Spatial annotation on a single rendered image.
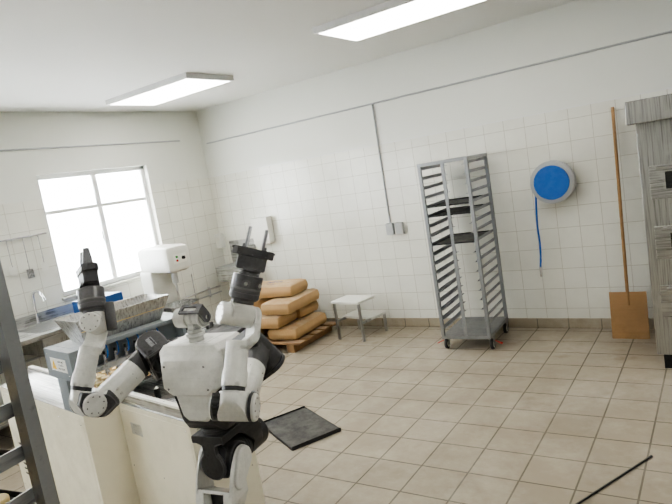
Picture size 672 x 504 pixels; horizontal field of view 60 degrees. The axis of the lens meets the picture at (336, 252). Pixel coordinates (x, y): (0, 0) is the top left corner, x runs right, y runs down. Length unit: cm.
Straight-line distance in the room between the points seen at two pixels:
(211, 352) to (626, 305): 443
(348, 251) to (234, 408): 540
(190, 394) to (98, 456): 153
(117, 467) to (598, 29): 504
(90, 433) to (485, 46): 477
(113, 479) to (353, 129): 456
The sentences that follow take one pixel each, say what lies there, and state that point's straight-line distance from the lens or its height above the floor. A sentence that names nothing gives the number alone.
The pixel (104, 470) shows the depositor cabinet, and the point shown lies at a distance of 351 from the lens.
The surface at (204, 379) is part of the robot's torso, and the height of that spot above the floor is 128.
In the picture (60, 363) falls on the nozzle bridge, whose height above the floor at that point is 111.
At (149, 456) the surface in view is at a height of 57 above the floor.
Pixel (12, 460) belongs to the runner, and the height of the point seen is 141.
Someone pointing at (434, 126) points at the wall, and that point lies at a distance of 627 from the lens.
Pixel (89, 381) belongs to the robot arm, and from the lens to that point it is 208.
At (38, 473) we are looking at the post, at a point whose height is 137.
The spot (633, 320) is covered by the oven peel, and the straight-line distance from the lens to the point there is 577.
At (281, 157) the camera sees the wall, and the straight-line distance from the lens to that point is 734.
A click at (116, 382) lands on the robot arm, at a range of 211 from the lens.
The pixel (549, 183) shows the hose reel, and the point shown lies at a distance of 579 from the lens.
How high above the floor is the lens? 184
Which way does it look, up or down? 7 degrees down
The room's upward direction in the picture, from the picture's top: 9 degrees counter-clockwise
